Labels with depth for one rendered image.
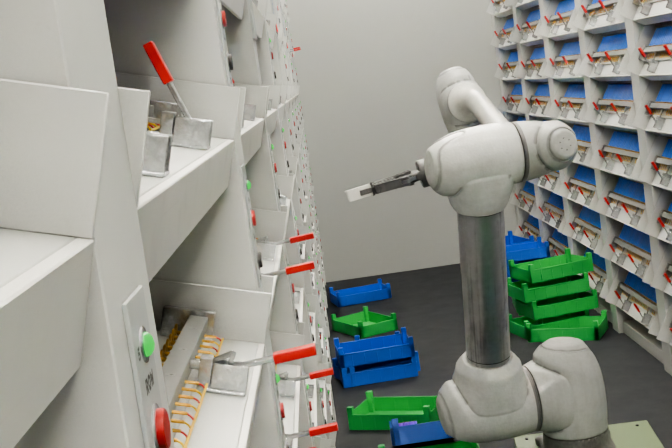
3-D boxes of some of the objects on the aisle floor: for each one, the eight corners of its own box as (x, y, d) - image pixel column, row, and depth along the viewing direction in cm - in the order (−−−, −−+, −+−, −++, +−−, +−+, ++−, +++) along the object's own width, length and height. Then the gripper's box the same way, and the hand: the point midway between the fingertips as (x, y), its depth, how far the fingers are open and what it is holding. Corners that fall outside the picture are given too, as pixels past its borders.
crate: (449, 410, 396) (446, 388, 396) (431, 430, 378) (427, 407, 377) (370, 411, 409) (367, 390, 408) (349, 430, 390) (346, 407, 389)
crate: (392, 446, 367) (388, 421, 369) (453, 437, 367) (449, 412, 369) (394, 446, 338) (390, 419, 340) (461, 436, 338) (457, 409, 340)
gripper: (440, 186, 291) (352, 213, 291) (433, 181, 304) (349, 207, 304) (432, 158, 290) (343, 185, 290) (426, 155, 303) (341, 180, 303)
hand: (359, 192), depth 297 cm, fingers closed
